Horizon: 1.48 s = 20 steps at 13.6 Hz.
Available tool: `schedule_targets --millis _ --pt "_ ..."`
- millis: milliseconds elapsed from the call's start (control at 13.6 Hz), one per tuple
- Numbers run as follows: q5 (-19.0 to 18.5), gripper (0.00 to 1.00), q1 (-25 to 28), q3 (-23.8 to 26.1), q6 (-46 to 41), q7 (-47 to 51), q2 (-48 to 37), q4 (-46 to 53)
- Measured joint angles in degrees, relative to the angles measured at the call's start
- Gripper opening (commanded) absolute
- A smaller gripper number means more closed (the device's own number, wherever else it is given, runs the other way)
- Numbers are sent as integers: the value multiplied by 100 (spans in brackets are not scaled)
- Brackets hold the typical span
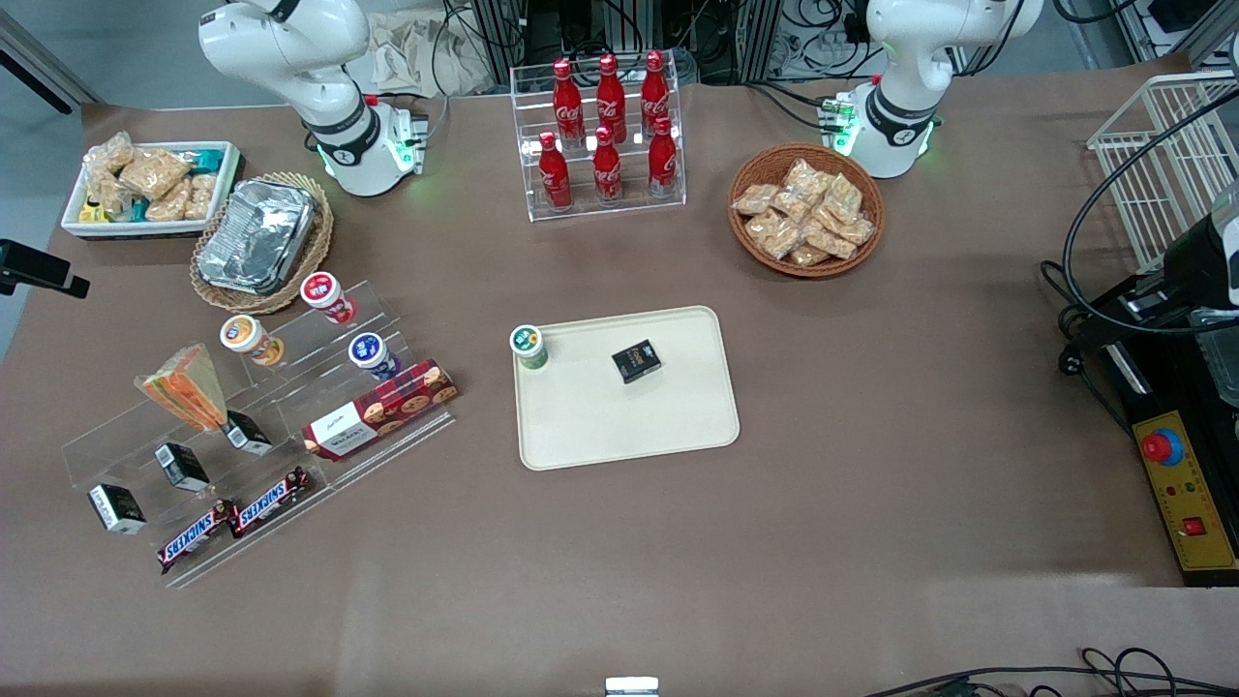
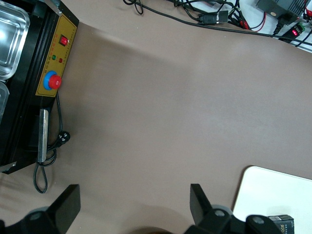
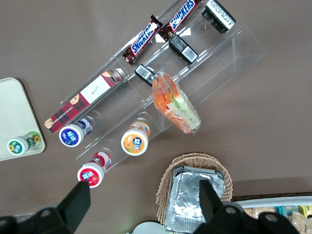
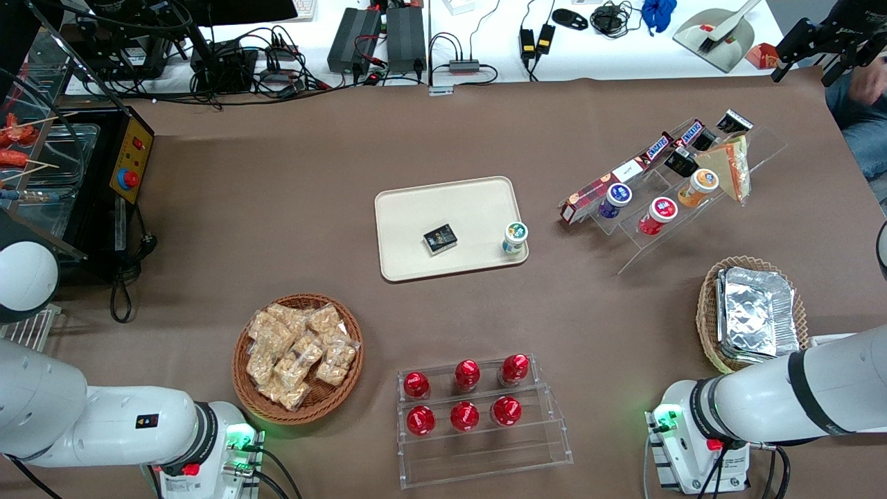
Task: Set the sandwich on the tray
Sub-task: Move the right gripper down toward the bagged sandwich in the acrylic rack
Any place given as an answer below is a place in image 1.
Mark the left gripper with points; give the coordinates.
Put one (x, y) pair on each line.
(1183, 265)

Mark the triangular sandwich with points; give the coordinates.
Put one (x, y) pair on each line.
(184, 387)

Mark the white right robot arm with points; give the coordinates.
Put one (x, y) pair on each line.
(329, 136)

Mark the cream plastic tray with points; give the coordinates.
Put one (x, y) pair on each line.
(619, 426)

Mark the clear plastic container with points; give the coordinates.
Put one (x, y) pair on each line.
(1222, 358)

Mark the clear wrapped cracker packet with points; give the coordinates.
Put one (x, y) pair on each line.
(774, 234)
(808, 256)
(830, 240)
(844, 196)
(855, 230)
(755, 198)
(792, 205)
(805, 177)

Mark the round brown wicker basket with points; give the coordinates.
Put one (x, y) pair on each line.
(774, 160)

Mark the red Coca-Cola bottle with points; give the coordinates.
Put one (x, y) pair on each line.
(555, 176)
(611, 92)
(568, 97)
(655, 89)
(663, 160)
(607, 169)

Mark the small black box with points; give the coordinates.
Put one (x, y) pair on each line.
(116, 508)
(247, 433)
(182, 467)
(636, 361)

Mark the clear acrylic bottle rack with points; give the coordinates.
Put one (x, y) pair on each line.
(600, 211)

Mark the green lid cup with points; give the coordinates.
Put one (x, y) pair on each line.
(526, 339)

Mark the small white device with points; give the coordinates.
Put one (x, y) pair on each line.
(631, 687)

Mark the crumpled beige cloth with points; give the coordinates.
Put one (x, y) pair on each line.
(407, 48)

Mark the red Walkers cookie box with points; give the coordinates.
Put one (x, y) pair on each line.
(387, 407)

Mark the blue lid cup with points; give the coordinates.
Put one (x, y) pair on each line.
(368, 348)

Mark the flat light wicker basket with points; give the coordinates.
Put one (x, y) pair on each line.
(322, 242)

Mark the red lid cup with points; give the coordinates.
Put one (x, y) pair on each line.
(321, 288)

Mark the silver foil container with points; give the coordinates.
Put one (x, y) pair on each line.
(256, 237)

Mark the Snickers bar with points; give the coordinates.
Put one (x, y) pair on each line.
(194, 537)
(271, 500)

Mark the orange lid cup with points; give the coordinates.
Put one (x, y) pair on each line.
(240, 332)

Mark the teal snack packet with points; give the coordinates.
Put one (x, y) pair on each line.
(208, 158)

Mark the beige snack packet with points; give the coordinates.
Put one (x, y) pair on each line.
(106, 194)
(111, 153)
(155, 172)
(201, 194)
(172, 203)

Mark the white plastic bin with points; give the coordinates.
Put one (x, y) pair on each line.
(145, 229)

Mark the clear acrylic stepped stand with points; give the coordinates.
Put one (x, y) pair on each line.
(126, 440)

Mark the black camera on mount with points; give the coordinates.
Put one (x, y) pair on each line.
(34, 263)

